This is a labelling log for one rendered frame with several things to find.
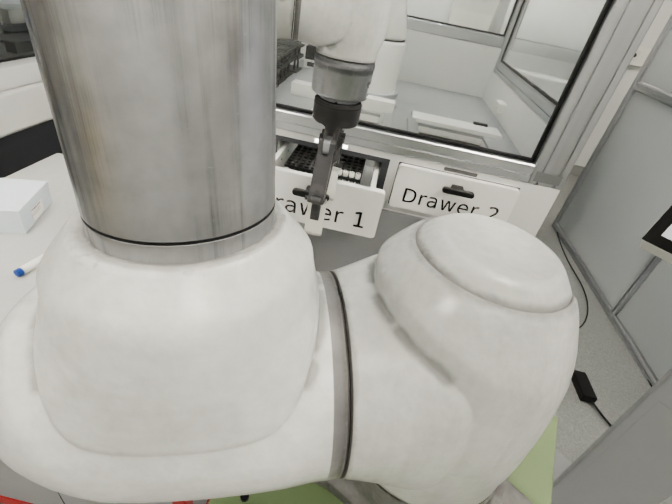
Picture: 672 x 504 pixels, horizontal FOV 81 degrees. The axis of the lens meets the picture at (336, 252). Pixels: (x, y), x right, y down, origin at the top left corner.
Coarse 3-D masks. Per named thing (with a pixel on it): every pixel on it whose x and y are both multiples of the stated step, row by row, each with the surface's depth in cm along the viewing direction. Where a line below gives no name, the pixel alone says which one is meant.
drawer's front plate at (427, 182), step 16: (400, 176) 94; (416, 176) 93; (432, 176) 93; (448, 176) 92; (400, 192) 96; (416, 192) 95; (432, 192) 95; (480, 192) 93; (496, 192) 92; (512, 192) 92; (416, 208) 98; (432, 208) 97; (464, 208) 96; (480, 208) 95; (512, 208) 94
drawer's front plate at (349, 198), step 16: (288, 176) 80; (304, 176) 79; (288, 192) 82; (336, 192) 80; (352, 192) 79; (368, 192) 79; (384, 192) 79; (288, 208) 84; (304, 208) 83; (336, 208) 82; (352, 208) 81; (368, 208) 81; (336, 224) 84; (352, 224) 83; (368, 224) 83
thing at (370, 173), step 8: (288, 144) 101; (296, 144) 111; (280, 152) 95; (288, 152) 103; (280, 160) 96; (368, 160) 112; (368, 168) 111; (376, 168) 97; (368, 176) 107; (376, 176) 93; (360, 184) 102; (368, 184) 103; (376, 184) 94
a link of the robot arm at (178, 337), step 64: (64, 0) 13; (128, 0) 13; (192, 0) 13; (256, 0) 15; (64, 64) 14; (128, 64) 14; (192, 64) 14; (256, 64) 16; (64, 128) 16; (128, 128) 15; (192, 128) 15; (256, 128) 18; (128, 192) 16; (192, 192) 17; (256, 192) 19; (64, 256) 19; (128, 256) 18; (192, 256) 18; (256, 256) 20; (64, 320) 18; (128, 320) 17; (192, 320) 18; (256, 320) 19; (320, 320) 25; (0, 384) 21; (64, 384) 19; (128, 384) 18; (192, 384) 19; (256, 384) 20; (320, 384) 23; (0, 448) 22; (64, 448) 21; (128, 448) 20; (192, 448) 21; (256, 448) 22; (320, 448) 24
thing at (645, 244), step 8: (664, 216) 73; (656, 224) 73; (664, 224) 72; (648, 232) 73; (656, 232) 72; (648, 240) 73; (656, 240) 72; (664, 240) 71; (648, 248) 74; (656, 248) 72; (664, 248) 71; (664, 256) 73
